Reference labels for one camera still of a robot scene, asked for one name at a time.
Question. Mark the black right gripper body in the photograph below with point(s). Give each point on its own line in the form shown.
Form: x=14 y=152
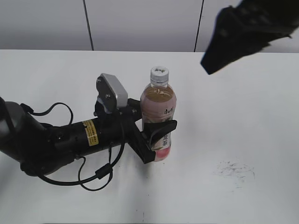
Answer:
x=256 y=22

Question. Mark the white bottle cap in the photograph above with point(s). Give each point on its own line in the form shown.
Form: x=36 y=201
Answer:
x=159 y=76

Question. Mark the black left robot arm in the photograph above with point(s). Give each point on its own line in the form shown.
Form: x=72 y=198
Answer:
x=42 y=148

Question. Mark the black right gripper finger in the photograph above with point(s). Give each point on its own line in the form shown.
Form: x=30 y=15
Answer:
x=224 y=51

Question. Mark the pink oolong tea bottle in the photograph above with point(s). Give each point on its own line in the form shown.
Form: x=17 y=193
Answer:
x=158 y=104

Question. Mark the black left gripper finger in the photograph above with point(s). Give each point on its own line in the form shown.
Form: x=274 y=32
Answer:
x=134 y=103
x=156 y=131

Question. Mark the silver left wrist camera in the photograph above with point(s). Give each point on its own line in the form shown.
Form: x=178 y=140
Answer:
x=111 y=93

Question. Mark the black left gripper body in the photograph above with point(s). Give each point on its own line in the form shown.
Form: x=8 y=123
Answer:
x=118 y=127

